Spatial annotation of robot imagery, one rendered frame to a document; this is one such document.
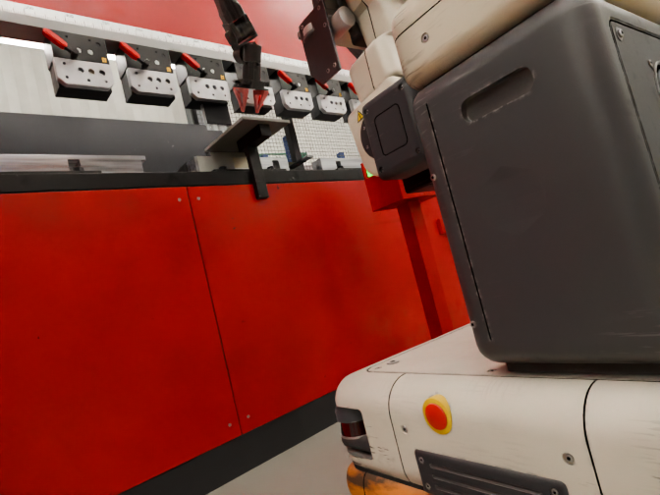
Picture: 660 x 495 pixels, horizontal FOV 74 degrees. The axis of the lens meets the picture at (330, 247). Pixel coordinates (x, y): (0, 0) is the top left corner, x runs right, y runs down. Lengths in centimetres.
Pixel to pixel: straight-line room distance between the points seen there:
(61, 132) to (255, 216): 92
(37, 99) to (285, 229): 507
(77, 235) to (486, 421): 100
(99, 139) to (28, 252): 95
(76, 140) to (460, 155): 169
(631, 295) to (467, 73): 31
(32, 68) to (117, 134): 443
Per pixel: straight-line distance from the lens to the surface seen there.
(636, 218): 52
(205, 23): 186
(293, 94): 192
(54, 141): 204
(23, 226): 123
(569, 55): 55
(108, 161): 146
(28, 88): 635
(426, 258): 155
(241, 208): 143
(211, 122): 168
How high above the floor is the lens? 46
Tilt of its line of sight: 4 degrees up
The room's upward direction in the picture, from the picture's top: 14 degrees counter-clockwise
